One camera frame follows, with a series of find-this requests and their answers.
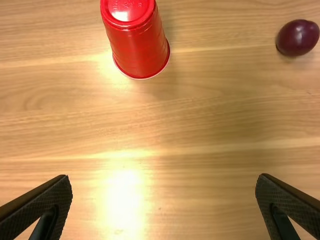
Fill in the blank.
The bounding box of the red cup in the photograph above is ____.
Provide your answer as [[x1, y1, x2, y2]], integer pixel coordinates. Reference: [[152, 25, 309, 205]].
[[99, 0, 171, 81]]

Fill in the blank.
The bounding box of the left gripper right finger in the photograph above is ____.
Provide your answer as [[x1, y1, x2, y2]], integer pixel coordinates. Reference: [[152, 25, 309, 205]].
[[255, 172, 320, 240]]

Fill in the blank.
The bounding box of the dark purple plum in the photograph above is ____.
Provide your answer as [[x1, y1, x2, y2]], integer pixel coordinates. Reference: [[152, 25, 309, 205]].
[[275, 19, 320, 57]]

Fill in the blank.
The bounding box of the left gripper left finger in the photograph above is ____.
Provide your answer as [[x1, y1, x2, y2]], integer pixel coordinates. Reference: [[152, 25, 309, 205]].
[[0, 174, 74, 240]]

